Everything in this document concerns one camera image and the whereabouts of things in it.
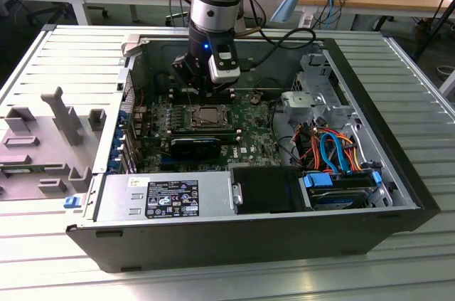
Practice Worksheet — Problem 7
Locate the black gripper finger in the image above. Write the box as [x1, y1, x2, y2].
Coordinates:
[209, 81, 234, 98]
[171, 53, 210, 100]

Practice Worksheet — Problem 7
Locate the silver CPU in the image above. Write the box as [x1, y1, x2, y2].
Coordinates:
[197, 105, 223, 125]

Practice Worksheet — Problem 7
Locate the white-clipped RAM slot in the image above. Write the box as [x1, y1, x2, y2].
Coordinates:
[169, 94, 235, 100]
[169, 88, 235, 93]

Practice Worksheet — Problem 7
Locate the blue expansion slot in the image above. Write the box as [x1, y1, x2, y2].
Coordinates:
[159, 159, 188, 171]

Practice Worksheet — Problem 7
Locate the black plastic disk bay cover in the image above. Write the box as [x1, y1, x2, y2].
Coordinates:
[230, 167, 307, 214]

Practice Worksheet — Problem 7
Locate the green motherboard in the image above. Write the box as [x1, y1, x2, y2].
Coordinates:
[133, 90, 285, 174]

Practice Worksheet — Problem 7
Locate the black graphics card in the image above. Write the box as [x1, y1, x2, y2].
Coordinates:
[169, 136, 222, 161]

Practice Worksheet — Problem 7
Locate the silver drive cage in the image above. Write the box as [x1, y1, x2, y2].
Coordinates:
[280, 51, 360, 130]

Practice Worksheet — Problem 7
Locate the pale blue teach pendant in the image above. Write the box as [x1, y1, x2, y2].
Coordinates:
[269, 0, 307, 23]

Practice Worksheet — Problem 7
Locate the hard disk in blue carrier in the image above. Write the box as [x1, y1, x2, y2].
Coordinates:
[300, 170, 384, 212]

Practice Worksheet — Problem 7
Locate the grey power supply unit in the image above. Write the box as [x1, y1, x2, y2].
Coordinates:
[92, 171, 237, 222]

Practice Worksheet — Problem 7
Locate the grey parts rack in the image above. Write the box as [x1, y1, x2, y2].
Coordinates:
[0, 86, 107, 202]

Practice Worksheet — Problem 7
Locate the black PC case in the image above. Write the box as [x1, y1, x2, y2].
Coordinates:
[65, 32, 441, 274]

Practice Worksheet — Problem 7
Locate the green RAM stick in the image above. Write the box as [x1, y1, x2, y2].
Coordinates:
[0, 168, 36, 176]

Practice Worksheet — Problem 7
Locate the black tripod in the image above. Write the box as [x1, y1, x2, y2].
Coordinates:
[413, 0, 455, 62]

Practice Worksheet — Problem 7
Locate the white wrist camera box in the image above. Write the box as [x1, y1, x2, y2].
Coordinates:
[208, 51, 242, 84]

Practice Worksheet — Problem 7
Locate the black camera cable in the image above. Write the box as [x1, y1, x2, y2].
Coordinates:
[240, 28, 317, 73]

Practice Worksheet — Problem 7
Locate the orange wire bundle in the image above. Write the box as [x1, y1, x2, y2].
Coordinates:
[337, 132, 365, 174]
[308, 132, 323, 172]

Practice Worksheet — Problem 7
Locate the blue flat wire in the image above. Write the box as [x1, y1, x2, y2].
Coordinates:
[318, 131, 353, 176]

